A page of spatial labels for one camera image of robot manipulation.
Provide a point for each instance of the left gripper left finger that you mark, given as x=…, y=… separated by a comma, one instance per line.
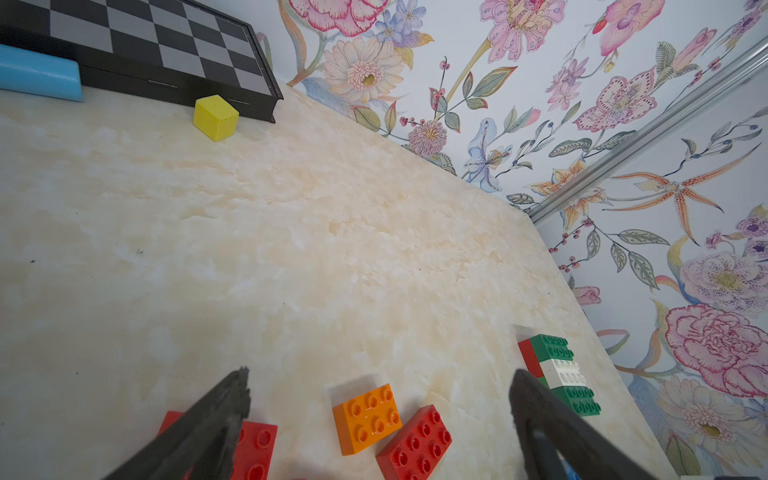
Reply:
x=201, y=443

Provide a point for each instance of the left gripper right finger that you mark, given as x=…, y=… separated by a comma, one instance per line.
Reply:
x=551, y=434

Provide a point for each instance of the white lego brick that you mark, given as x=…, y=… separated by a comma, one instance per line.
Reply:
x=560, y=373

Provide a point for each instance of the small orange lego brick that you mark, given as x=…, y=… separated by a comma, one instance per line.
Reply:
x=367, y=419

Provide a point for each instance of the small red lego brick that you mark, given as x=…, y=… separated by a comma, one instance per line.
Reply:
x=530, y=359

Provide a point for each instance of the yellow cube block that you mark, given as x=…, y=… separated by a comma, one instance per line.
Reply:
x=215, y=117

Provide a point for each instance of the black grey chessboard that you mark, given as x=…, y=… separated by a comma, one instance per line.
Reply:
x=168, y=50

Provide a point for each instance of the light blue cylinder block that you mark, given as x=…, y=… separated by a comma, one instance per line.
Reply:
x=39, y=74

